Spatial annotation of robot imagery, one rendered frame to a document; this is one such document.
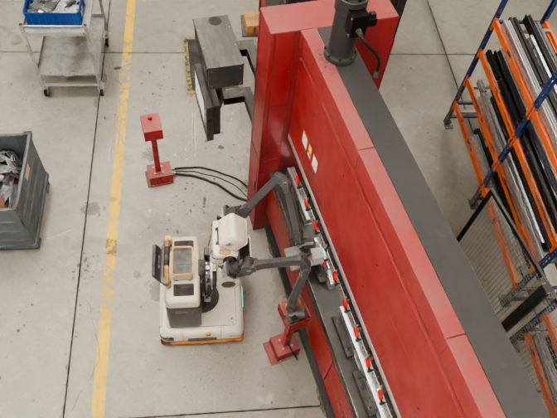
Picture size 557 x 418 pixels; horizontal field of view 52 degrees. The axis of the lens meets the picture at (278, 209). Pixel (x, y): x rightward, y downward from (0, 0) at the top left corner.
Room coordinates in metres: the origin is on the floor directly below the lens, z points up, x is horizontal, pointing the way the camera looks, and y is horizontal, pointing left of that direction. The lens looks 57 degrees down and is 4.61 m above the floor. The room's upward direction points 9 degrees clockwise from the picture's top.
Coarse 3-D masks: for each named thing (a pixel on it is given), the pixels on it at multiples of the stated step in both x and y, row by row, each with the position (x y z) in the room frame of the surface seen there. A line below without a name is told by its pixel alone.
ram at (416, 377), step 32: (320, 96) 2.51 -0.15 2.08; (320, 128) 2.40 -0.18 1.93; (320, 160) 2.31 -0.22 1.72; (320, 192) 2.22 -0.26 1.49; (352, 192) 1.91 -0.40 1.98; (352, 224) 1.82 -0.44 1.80; (352, 256) 1.72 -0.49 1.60; (384, 256) 1.50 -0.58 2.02; (352, 288) 1.61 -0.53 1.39; (384, 288) 1.41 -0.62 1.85; (384, 320) 1.31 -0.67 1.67; (416, 320) 1.16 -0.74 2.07; (384, 352) 1.20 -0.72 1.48; (416, 352) 1.06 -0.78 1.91; (416, 384) 0.95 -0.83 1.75; (448, 384) 0.86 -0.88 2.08; (416, 416) 0.84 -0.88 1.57; (448, 416) 0.76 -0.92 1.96
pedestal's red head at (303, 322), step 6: (300, 294) 1.77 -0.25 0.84; (282, 306) 1.69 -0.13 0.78; (300, 306) 1.71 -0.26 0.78; (306, 306) 1.69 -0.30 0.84; (282, 312) 1.65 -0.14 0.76; (282, 318) 1.64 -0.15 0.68; (300, 318) 1.63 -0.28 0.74; (306, 318) 1.66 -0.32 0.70; (288, 324) 1.59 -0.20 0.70; (294, 324) 1.56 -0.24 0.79; (300, 324) 1.59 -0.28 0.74; (306, 324) 1.61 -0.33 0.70; (288, 330) 1.54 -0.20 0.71; (294, 330) 1.57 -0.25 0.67
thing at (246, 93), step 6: (228, 90) 3.28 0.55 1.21; (234, 90) 3.29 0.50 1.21; (240, 90) 3.31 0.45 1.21; (246, 90) 3.32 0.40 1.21; (228, 96) 3.22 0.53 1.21; (234, 96) 3.23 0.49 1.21; (240, 96) 3.24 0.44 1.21; (246, 96) 3.25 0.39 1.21; (252, 96) 3.26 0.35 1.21; (228, 102) 3.22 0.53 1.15; (234, 102) 3.23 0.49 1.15; (240, 102) 3.24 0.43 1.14; (246, 102) 3.19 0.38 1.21; (252, 102) 3.20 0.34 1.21; (246, 108) 3.19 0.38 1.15; (252, 108) 3.14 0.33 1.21; (252, 114) 3.07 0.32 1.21
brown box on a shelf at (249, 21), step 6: (246, 12) 4.41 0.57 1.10; (252, 12) 4.42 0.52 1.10; (258, 12) 4.43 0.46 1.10; (240, 18) 4.44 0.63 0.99; (246, 18) 4.32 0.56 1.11; (252, 18) 4.33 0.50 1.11; (258, 18) 4.34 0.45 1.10; (246, 24) 4.26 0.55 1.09; (252, 24) 4.26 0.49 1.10; (258, 24) 4.27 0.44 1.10; (246, 30) 4.24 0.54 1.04; (252, 30) 4.24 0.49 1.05; (258, 30) 4.26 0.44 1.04; (246, 36) 4.21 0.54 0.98; (252, 36) 4.23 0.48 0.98
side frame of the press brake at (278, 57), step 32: (320, 0) 3.13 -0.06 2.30; (384, 0) 3.22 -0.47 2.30; (288, 32) 2.79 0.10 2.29; (384, 32) 3.06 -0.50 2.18; (256, 64) 2.95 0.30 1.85; (288, 64) 2.80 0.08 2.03; (384, 64) 3.09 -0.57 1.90; (256, 96) 2.91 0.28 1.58; (288, 96) 2.81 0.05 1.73; (256, 128) 2.87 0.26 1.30; (288, 128) 2.83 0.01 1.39; (256, 160) 2.80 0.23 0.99; (288, 160) 2.84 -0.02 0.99; (256, 192) 2.74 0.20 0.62; (256, 224) 2.75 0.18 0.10
